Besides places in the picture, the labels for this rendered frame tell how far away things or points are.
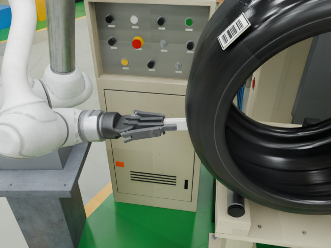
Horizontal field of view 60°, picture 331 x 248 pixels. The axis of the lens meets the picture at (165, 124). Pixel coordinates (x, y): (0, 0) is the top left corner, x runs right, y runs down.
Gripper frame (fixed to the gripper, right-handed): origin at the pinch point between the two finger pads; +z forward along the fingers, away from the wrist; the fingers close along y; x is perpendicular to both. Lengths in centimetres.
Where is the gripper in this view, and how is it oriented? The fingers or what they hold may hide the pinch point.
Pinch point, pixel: (177, 124)
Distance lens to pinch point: 75.0
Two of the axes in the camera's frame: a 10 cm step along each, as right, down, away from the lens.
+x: 1.3, 8.3, 5.4
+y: 1.6, -5.6, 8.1
